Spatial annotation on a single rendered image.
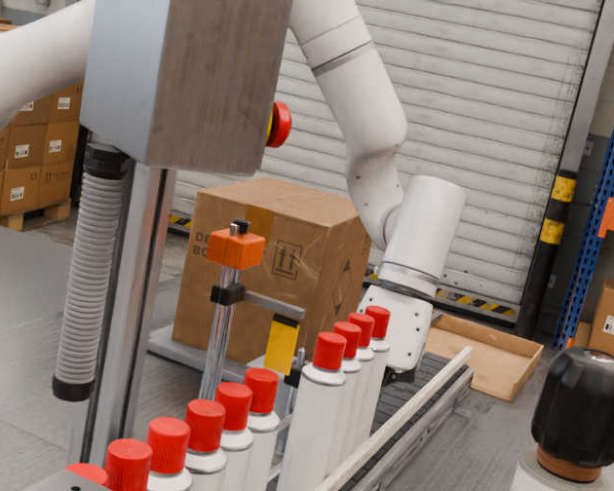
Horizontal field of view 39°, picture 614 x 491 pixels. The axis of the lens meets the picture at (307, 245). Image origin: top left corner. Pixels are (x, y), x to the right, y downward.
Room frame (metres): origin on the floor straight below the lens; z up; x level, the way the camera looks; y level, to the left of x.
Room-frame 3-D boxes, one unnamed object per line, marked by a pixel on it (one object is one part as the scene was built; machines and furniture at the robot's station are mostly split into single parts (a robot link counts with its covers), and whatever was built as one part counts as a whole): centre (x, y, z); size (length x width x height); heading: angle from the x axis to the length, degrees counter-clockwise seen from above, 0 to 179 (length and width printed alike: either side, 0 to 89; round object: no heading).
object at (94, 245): (0.67, 0.17, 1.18); 0.04 x 0.04 x 0.21
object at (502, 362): (1.70, -0.37, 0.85); 0.30 x 0.26 x 0.04; 158
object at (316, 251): (1.53, 0.04, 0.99); 0.30 x 0.24 x 0.27; 162
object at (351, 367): (0.97, -0.07, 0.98); 0.05 x 0.05 x 0.20
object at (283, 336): (0.84, 0.00, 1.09); 0.03 x 0.01 x 0.06; 68
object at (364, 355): (1.02, -0.08, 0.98); 0.05 x 0.05 x 0.20
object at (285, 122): (0.70, 0.05, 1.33); 0.04 x 0.03 x 0.04; 33
